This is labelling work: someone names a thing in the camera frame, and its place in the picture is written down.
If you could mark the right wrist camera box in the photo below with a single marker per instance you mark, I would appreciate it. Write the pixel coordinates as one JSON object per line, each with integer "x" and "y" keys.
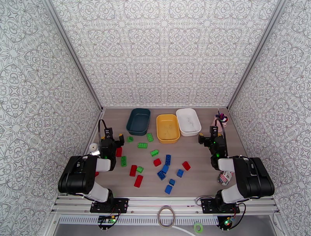
{"x": 214, "y": 131}

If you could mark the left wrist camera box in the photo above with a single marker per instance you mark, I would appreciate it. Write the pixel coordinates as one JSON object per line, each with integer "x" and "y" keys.
{"x": 108, "y": 133}

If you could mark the small green lego brick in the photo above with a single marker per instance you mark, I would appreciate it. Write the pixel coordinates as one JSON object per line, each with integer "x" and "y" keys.
{"x": 130, "y": 139}

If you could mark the small blue lego brick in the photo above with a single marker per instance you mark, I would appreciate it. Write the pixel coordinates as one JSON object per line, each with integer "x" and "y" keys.
{"x": 172, "y": 182}

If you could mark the white tube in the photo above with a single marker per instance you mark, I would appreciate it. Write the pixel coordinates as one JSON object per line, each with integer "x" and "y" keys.
{"x": 183, "y": 230}

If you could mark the dark teal plastic container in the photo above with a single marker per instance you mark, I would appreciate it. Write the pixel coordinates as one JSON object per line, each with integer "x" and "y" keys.
{"x": 138, "y": 121}

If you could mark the pink pen cup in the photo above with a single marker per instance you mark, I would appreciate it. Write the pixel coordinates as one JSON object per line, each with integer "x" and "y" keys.
{"x": 224, "y": 124}

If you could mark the flag print pouch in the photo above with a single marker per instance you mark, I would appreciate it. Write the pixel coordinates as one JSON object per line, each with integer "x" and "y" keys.
{"x": 224, "y": 178}

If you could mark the yellow plastic container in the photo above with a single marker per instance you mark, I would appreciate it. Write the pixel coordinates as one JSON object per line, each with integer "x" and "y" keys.
{"x": 167, "y": 127}

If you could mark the white plastic container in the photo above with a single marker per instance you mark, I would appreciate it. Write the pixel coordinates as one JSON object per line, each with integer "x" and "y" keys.
{"x": 188, "y": 121}

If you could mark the small circuit board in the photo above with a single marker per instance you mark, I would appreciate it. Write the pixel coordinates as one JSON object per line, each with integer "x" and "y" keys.
{"x": 106, "y": 220}
{"x": 228, "y": 222}

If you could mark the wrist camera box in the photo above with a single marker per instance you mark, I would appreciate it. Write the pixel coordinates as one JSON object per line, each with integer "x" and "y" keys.
{"x": 214, "y": 131}
{"x": 108, "y": 133}

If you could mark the long red lego brick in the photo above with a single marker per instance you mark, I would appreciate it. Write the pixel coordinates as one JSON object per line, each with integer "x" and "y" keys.
{"x": 133, "y": 170}
{"x": 138, "y": 181}
{"x": 119, "y": 152}

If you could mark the green tape roll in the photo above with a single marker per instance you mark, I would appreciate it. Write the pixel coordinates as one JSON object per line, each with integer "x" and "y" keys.
{"x": 194, "y": 228}

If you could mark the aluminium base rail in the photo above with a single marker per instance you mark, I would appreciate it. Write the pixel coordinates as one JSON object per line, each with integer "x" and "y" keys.
{"x": 165, "y": 201}

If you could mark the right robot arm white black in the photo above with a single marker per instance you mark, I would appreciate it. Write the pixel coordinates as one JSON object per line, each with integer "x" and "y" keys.
{"x": 255, "y": 179}

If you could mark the aluminium frame post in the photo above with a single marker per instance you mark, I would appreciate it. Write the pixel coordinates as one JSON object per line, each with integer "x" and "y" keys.
{"x": 254, "y": 55}
{"x": 74, "y": 55}

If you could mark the long green lego brick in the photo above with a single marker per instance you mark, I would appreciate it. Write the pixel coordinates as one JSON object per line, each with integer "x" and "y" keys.
{"x": 142, "y": 145}
{"x": 124, "y": 161}
{"x": 150, "y": 137}

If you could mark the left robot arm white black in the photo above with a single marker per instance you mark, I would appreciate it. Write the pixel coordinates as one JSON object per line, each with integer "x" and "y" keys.
{"x": 77, "y": 177}

